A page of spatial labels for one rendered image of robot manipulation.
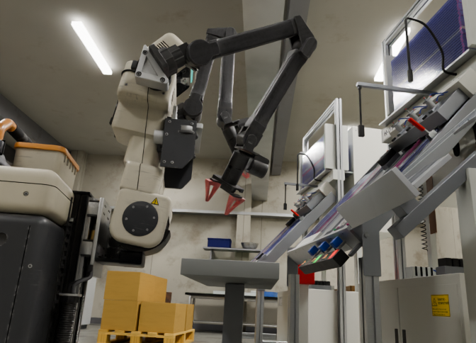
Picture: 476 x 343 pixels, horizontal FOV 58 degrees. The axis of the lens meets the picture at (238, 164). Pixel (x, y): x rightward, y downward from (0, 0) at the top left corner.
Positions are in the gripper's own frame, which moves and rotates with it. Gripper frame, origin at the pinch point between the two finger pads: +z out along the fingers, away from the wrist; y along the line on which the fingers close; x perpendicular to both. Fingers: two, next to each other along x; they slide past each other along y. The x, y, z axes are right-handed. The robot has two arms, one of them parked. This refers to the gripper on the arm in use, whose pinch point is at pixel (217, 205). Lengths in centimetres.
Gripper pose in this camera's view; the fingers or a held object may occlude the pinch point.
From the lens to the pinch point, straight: 146.7
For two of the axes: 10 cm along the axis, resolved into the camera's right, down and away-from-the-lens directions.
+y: -6.9, -4.1, 5.9
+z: -4.3, 8.9, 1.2
